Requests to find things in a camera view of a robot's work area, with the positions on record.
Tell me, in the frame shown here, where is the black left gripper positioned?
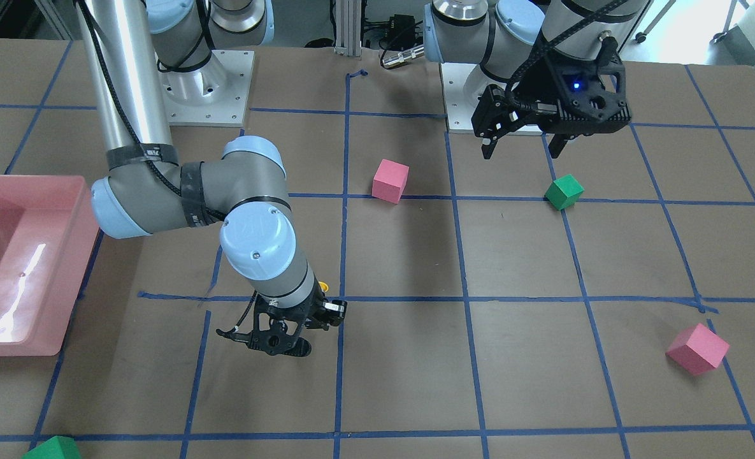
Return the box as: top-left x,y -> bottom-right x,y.
471,39 -> 633,160

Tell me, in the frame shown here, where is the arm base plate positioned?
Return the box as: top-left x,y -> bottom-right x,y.
440,63 -> 496,135
159,50 -> 255,128

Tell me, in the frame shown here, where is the green cube near base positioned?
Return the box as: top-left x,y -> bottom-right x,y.
543,174 -> 585,211

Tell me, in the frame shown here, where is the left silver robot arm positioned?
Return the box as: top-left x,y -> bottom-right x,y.
422,1 -> 647,159

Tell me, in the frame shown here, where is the pink plastic bin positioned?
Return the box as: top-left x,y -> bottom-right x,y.
0,175 -> 99,357

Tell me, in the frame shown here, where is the green cube near bin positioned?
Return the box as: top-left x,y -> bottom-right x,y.
22,435 -> 82,459

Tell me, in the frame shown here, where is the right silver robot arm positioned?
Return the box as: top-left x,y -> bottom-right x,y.
74,1 -> 346,357

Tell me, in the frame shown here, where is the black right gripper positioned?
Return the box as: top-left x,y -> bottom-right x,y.
240,282 -> 347,358

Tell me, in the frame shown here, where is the pink cube near centre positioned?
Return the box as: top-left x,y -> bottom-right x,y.
371,159 -> 410,205

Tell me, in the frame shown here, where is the pink cube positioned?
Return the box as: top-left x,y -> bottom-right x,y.
371,159 -> 410,205
665,323 -> 730,375

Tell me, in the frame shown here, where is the pink cube far side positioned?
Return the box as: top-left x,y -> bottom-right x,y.
665,323 -> 730,375

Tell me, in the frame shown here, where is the aluminium frame post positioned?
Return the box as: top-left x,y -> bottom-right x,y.
331,0 -> 364,60

